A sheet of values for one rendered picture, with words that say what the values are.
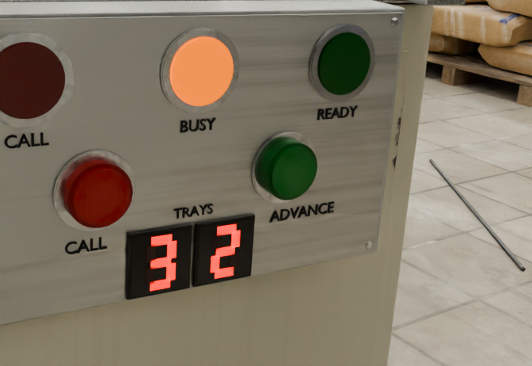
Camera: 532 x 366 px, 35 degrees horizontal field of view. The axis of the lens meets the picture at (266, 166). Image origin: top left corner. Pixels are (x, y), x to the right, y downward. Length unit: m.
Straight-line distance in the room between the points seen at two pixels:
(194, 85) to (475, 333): 1.60
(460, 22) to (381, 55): 3.90
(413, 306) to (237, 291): 1.55
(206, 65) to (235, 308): 0.16
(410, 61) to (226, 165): 0.15
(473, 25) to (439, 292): 2.37
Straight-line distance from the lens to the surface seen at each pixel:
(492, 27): 4.24
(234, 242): 0.43
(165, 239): 0.41
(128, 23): 0.38
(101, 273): 0.41
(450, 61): 4.46
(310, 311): 0.52
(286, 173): 0.42
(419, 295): 2.07
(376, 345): 0.57
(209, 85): 0.40
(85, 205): 0.38
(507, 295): 2.16
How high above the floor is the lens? 0.89
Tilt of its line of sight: 18 degrees down
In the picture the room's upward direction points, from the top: 4 degrees clockwise
